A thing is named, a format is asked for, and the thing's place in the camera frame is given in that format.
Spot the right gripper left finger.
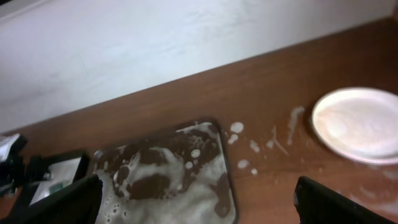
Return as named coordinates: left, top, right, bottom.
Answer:
left=1, top=174, right=103, bottom=224

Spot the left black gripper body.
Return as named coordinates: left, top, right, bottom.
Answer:
left=1, top=134, right=50, bottom=196

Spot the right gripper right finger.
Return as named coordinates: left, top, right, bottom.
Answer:
left=294, top=175, right=394, bottom=224

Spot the white plate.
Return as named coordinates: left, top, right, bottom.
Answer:
left=310, top=87, right=397, bottom=166

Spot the left black soapy tray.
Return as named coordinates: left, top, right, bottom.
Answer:
left=10, top=150, right=90, bottom=215

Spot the black soapy tray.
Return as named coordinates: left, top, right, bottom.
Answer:
left=10, top=150, right=90, bottom=215
left=93, top=119, right=239, bottom=224

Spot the right black soapy tray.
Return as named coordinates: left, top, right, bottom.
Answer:
left=93, top=119, right=239, bottom=224

